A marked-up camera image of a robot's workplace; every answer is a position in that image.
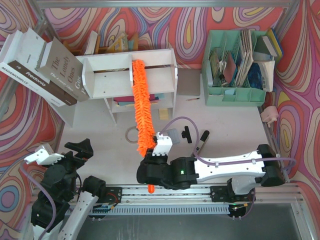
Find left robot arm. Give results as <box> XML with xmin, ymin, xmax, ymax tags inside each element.
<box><xmin>25</xmin><ymin>138</ymin><xmax>107</xmax><ymax>240</ymax></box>

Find white small bookshelf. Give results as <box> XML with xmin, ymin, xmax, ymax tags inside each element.
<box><xmin>77</xmin><ymin>48</ymin><xmax>178</xmax><ymax>121</ymax></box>

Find orange wooden book rack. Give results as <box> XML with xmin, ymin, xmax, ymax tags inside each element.
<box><xmin>62</xmin><ymin>30</ymin><xmax>140</xmax><ymax>57</ymax></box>

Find small pencil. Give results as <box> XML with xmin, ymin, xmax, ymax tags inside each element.
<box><xmin>186</xmin><ymin>97</ymin><xmax>200</xmax><ymax>101</ymax></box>

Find mint green desk organizer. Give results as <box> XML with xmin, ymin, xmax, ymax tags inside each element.
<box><xmin>201</xmin><ymin>29</ymin><xmax>275</xmax><ymax>107</ymax></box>

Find orange microfiber duster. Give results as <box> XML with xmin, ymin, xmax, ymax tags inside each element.
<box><xmin>131</xmin><ymin>59</ymin><xmax>159</xmax><ymax>194</ymax></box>

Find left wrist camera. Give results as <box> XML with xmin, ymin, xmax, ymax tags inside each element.
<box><xmin>24</xmin><ymin>143</ymin><xmax>64</xmax><ymax>166</ymax></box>

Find yellow sticky note pad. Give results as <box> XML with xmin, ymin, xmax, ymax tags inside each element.
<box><xmin>158</xmin><ymin>108</ymin><xmax>169</xmax><ymax>121</ymax></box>

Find black binder clip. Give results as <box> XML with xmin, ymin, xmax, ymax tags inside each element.
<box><xmin>181</xmin><ymin>125</ymin><xmax>192</xmax><ymax>144</ymax></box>

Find grey Lonely Ones book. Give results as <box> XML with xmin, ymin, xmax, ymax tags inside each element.
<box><xmin>37</xmin><ymin>38</ymin><xmax>89</xmax><ymax>102</ymax></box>

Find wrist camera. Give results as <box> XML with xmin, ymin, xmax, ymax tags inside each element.
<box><xmin>152</xmin><ymin>132</ymin><xmax>173</xmax><ymax>156</ymax></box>
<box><xmin>24</xmin><ymin>143</ymin><xmax>64</xmax><ymax>166</ymax></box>

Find blue beige calculator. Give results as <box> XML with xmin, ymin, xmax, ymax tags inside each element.
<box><xmin>166</xmin><ymin>128</ymin><xmax>181</xmax><ymax>145</ymax></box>

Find stack of coloured paper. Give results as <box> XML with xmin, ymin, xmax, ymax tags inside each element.
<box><xmin>113</xmin><ymin>93</ymin><xmax>165</xmax><ymax>106</ymax></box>

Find masking tape roll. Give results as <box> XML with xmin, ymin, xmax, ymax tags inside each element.
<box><xmin>124</xmin><ymin>126</ymin><xmax>138</xmax><ymax>144</ymax></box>

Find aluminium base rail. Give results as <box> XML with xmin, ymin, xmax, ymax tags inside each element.
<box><xmin>76</xmin><ymin>184</ymin><xmax>257</xmax><ymax>204</ymax></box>

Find books in green organizer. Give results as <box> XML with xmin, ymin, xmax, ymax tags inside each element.
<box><xmin>203</xmin><ymin>28</ymin><xmax>283</xmax><ymax>92</ymax></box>

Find brown white Fredonia book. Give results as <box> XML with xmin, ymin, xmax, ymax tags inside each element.
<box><xmin>0</xmin><ymin>28</ymin><xmax>77</xmax><ymax>107</ymax></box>

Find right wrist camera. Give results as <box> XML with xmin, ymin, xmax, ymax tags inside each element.
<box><xmin>152</xmin><ymin>132</ymin><xmax>173</xmax><ymax>156</ymax></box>

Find pink pig figurine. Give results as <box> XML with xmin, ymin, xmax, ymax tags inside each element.
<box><xmin>260</xmin><ymin>105</ymin><xmax>279</xmax><ymax>128</ymax></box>

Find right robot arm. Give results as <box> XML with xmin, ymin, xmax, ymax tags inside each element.
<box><xmin>136</xmin><ymin>144</ymin><xmax>286</xmax><ymax>195</ymax></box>

